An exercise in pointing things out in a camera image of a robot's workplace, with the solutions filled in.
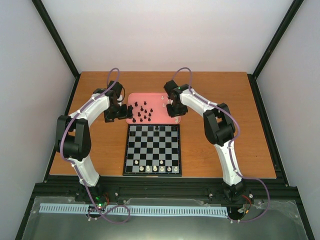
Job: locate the black and white chessboard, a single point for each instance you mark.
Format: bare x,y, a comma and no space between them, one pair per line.
149,147

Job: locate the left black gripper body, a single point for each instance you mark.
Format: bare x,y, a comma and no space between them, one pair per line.
116,112

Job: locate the pink plastic tray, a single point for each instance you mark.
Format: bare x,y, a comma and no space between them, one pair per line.
154,105

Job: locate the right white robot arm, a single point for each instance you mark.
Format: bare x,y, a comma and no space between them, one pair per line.
219,130

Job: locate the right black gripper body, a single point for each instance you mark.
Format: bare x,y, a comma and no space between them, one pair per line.
177,109

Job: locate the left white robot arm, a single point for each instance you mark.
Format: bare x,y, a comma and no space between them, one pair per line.
73,139

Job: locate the black aluminium frame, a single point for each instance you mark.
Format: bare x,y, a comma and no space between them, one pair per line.
165,188

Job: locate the light blue cable duct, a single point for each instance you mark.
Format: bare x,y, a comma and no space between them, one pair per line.
136,210

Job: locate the clear acrylic sheet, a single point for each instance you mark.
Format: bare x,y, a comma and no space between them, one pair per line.
277,220

